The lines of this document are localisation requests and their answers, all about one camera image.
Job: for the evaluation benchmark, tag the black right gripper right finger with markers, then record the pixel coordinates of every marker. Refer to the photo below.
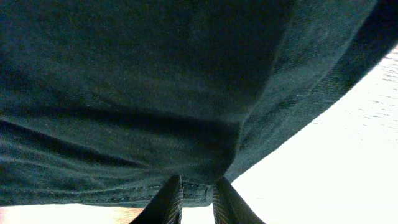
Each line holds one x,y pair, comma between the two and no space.
229,207

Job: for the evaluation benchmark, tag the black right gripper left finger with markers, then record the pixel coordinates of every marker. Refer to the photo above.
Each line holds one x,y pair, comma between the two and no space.
166,206

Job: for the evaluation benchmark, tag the black trousers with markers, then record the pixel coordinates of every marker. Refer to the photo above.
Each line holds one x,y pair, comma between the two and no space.
103,101

